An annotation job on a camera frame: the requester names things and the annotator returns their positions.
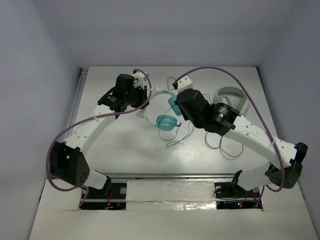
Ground teal white cat-ear headphones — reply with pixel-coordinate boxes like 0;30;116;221
136;86;182;132

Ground thin blue headphone cable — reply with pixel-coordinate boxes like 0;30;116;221
157;104;196;148

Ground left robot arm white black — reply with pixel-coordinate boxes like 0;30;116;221
46;69;152;197

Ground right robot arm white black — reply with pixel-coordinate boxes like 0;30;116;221
175;88;308;197

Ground grey white headphones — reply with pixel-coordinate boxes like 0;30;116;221
214;86;251;116

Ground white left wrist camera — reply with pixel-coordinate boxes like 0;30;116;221
132;70;149;89

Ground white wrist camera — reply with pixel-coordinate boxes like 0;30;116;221
172;75;194;93
132;70;149;89

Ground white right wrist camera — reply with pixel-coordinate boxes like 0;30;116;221
172;75;194;93

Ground grey USB cable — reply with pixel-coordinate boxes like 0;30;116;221
166;76;244;161

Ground aluminium rail frame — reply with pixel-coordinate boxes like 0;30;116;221
51;66;271;180

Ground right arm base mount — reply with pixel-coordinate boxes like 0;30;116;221
212;170;263;210

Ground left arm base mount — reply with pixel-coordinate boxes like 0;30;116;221
78;177;127;211

